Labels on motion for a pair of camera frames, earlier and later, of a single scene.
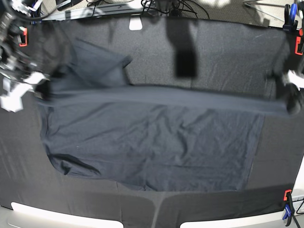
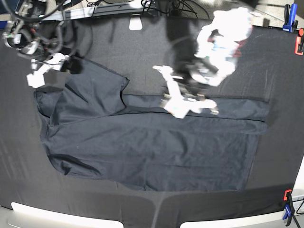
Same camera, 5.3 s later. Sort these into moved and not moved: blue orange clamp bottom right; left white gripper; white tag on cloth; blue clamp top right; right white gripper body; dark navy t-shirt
Moved: right white gripper body; left white gripper; dark navy t-shirt
Not moved: blue orange clamp bottom right; white tag on cloth; blue clamp top right
